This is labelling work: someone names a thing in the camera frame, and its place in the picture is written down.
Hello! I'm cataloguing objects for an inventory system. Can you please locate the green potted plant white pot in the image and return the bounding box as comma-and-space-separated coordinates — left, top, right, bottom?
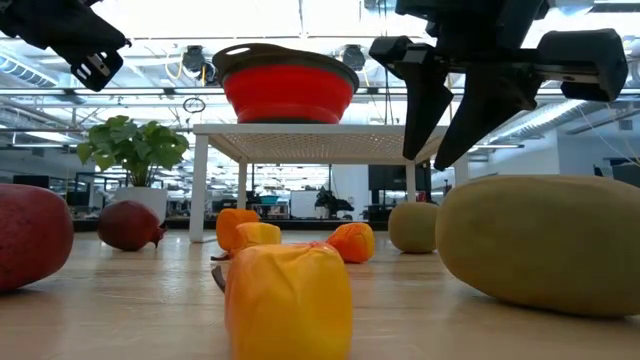
76, 114, 190, 211

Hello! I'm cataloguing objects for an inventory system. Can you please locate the black ceiling cable reel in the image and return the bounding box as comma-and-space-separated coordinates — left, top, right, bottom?
182, 44, 207, 74
342, 44, 367, 71

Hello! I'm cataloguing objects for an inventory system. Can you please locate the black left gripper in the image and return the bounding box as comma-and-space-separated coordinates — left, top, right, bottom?
0, 0, 132, 93

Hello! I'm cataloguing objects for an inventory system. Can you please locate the grey ceiling duct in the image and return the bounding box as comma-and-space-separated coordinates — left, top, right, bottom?
0, 52, 61, 89
499, 97, 640, 146

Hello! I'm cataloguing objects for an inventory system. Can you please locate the small yellow orange toy pepper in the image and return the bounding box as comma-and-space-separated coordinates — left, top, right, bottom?
210, 241, 354, 360
209, 221, 283, 262

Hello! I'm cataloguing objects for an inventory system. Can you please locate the white background board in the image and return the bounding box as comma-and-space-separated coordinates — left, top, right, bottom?
290, 189, 321, 220

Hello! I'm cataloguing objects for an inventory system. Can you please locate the dark red toy pomegranate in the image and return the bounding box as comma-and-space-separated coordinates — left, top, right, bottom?
97, 199, 169, 253
0, 183, 75, 293

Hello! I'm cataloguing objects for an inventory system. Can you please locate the small orange toy fruit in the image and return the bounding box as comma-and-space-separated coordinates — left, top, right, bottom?
215, 208, 261, 253

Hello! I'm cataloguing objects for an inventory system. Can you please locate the white perforated metal shelf riser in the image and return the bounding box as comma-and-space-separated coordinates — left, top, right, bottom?
188, 123, 471, 245

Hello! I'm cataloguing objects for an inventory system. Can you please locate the black hanging cable loop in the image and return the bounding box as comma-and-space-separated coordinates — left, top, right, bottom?
182, 96, 207, 115

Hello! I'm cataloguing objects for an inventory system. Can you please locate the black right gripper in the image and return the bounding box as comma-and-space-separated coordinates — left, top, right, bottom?
368, 0, 630, 172

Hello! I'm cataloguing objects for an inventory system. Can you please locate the red collapsible bowl grey rim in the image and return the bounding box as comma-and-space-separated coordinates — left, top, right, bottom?
212, 42, 360, 125

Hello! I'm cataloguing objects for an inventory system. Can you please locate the brown green toy kiwi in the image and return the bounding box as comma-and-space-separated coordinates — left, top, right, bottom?
434, 174, 640, 318
387, 201, 441, 254

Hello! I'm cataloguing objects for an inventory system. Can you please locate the small red orange toy pepper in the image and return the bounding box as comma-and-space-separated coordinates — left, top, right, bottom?
325, 222, 376, 265

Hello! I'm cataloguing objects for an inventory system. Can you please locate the black background monitor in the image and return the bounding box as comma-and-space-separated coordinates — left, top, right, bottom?
12, 174, 51, 190
368, 163, 407, 192

